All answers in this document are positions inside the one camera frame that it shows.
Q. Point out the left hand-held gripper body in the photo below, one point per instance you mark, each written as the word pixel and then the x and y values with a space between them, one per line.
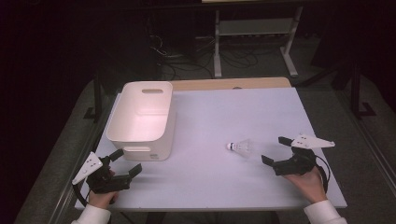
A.
pixel 106 183

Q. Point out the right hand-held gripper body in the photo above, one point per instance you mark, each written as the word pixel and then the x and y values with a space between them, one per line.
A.
pixel 295 165

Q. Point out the white feather shuttlecock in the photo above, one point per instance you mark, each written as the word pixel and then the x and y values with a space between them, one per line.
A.
pixel 241 146

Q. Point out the white plastic storage bin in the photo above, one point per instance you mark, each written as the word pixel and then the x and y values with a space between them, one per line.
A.
pixel 141 124

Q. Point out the person's left hand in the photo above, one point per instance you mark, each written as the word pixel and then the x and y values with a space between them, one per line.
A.
pixel 101 200

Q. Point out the person's right hand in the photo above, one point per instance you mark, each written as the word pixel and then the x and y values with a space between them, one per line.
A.
pixel 309 186

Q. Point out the black metal stand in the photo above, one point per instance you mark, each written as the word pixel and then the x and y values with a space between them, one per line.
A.
pixel 356 93

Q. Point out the white metal desk frame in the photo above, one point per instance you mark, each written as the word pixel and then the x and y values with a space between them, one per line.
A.
pixel 255 27

